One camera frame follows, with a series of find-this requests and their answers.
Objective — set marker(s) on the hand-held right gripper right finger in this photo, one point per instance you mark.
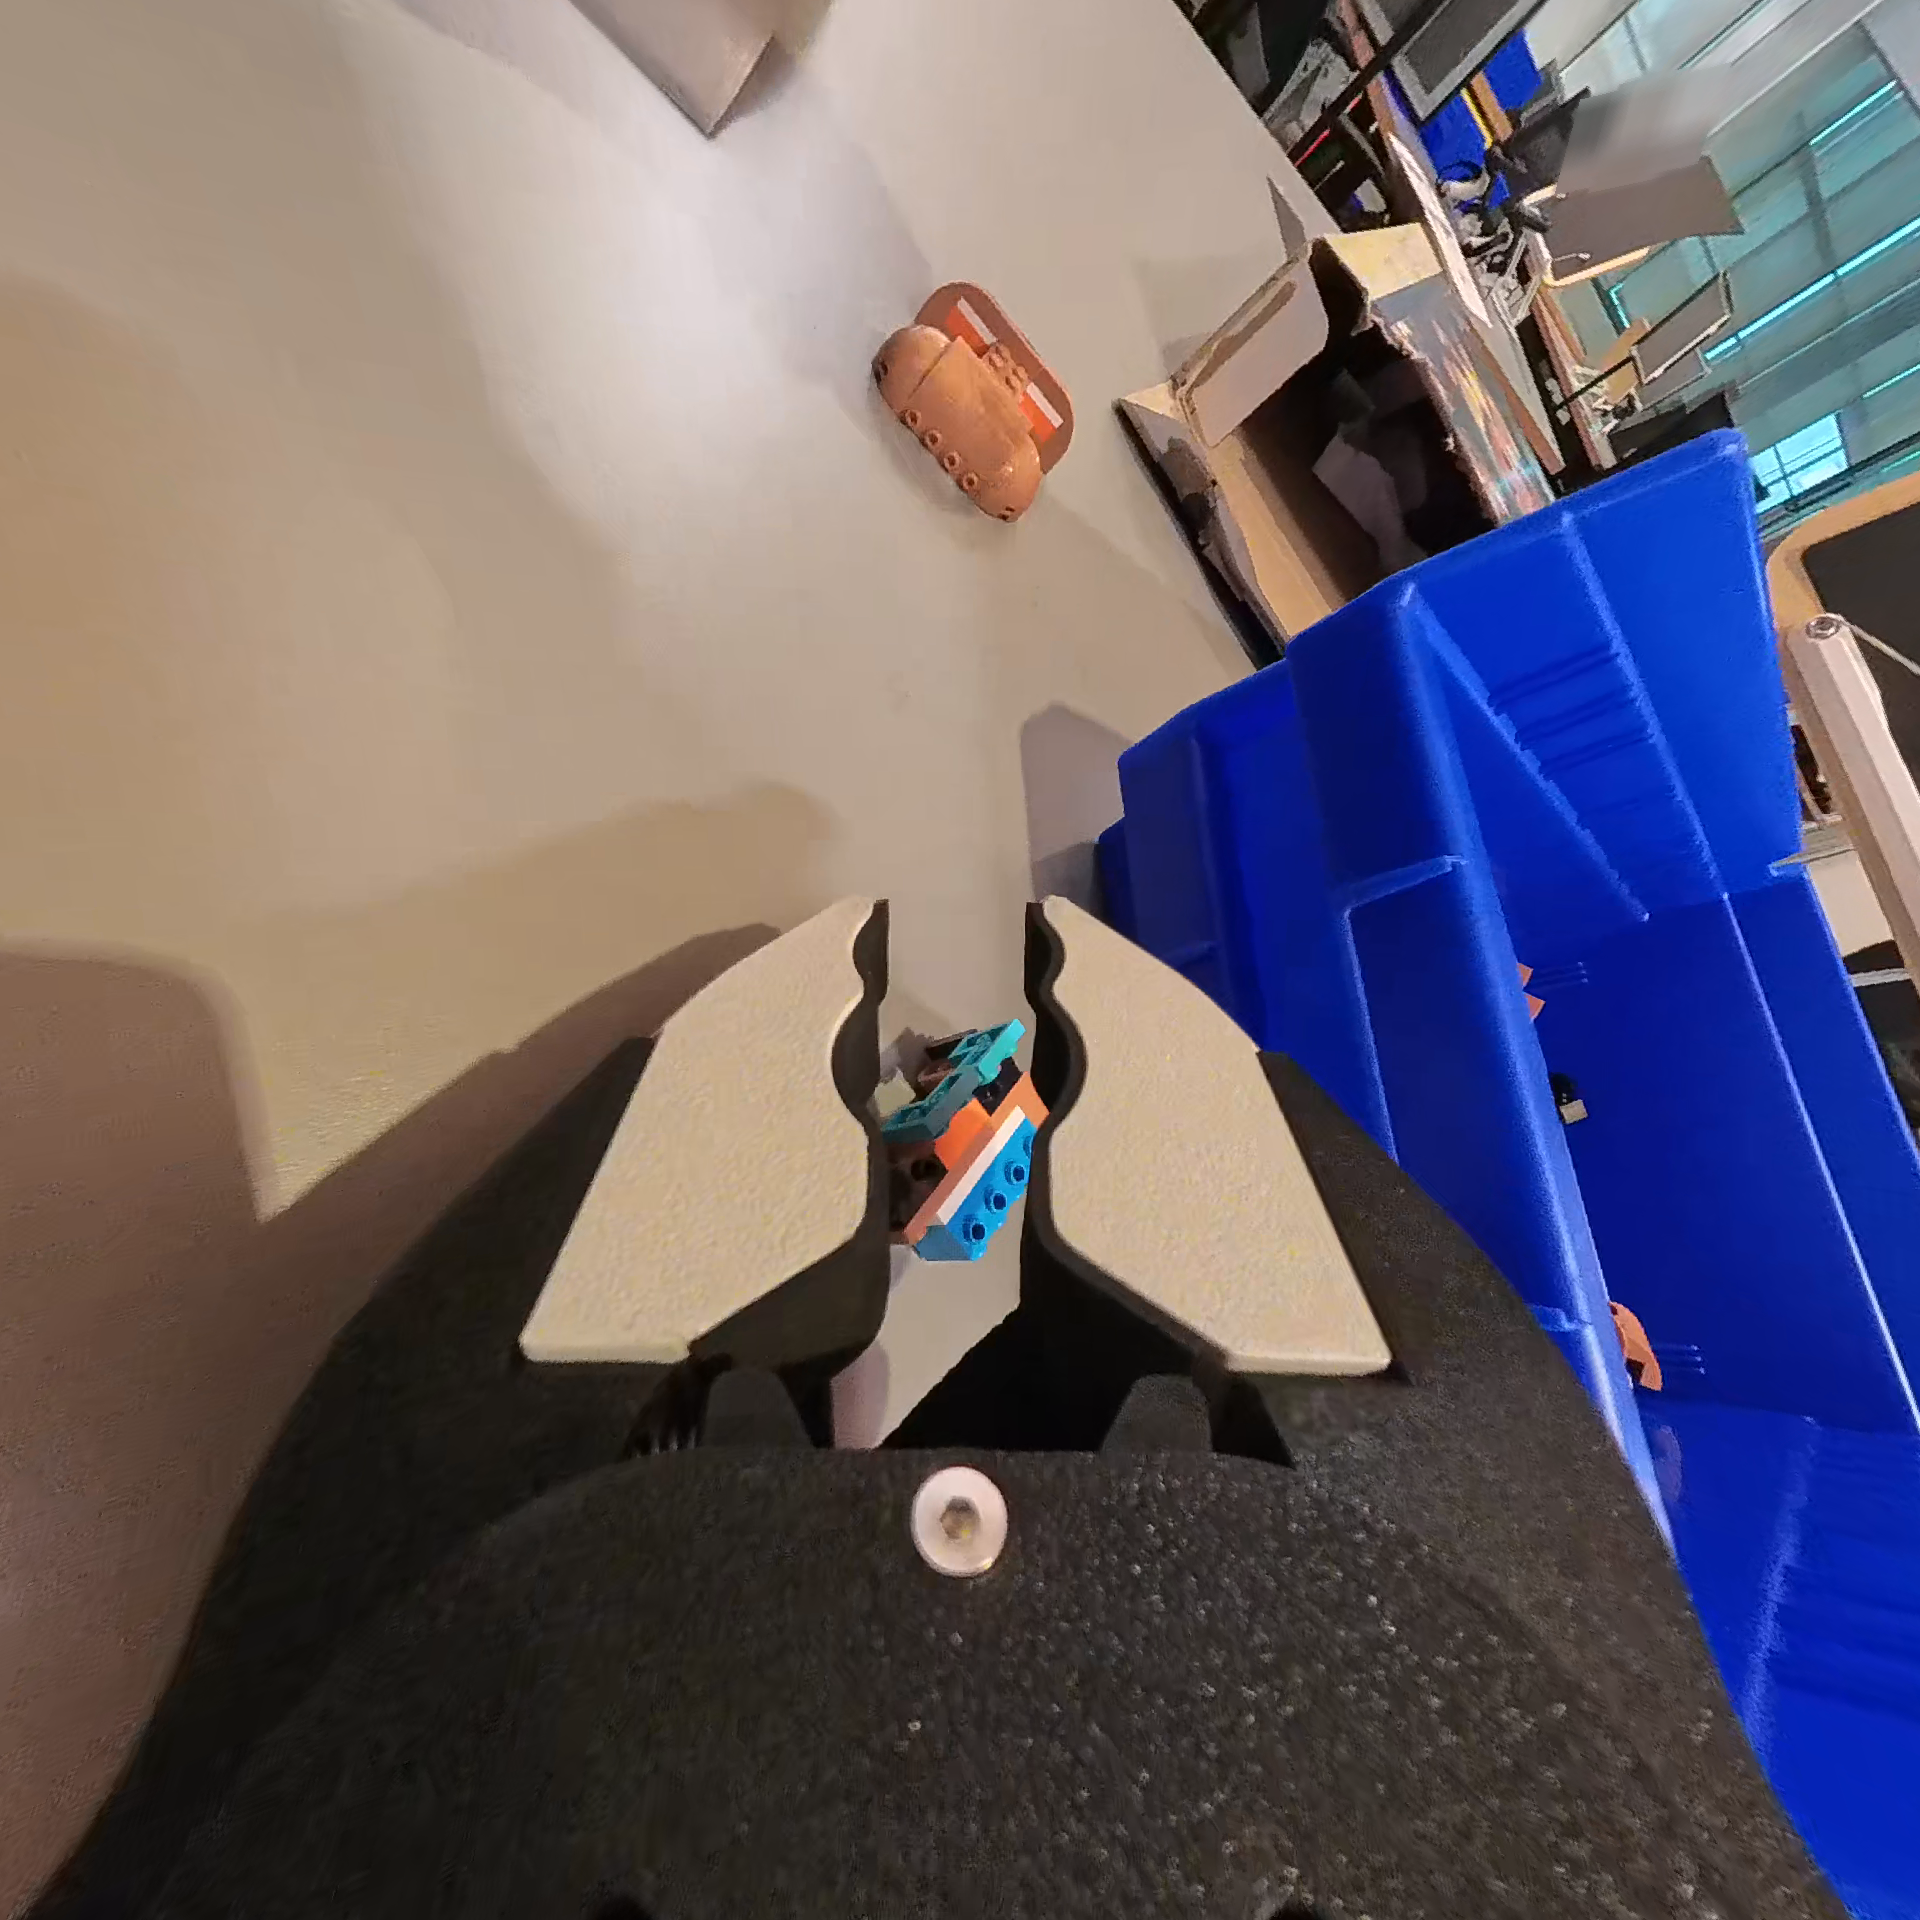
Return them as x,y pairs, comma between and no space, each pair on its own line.
1200,1186

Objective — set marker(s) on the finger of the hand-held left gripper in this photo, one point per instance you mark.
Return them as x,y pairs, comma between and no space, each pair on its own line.
706,46

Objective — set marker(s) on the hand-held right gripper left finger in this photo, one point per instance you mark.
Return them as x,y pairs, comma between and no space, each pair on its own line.
720,1186

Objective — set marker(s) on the blue orange toy brick assembly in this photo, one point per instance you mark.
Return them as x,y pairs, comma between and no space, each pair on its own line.
966,1141

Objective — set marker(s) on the blue plastic bin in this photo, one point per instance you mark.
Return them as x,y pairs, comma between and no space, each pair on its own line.
1133,885
1499,991

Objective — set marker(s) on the toy bricks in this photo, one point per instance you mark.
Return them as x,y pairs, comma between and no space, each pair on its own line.
1630,1342

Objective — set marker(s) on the brown toy brick model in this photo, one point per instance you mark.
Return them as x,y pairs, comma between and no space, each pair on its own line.
976,401

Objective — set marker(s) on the printed cardboard sheet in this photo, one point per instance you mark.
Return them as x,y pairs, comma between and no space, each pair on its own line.
1350,422

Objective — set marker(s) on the black panel with wooden edge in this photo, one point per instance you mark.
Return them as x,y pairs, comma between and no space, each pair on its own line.
1861,706

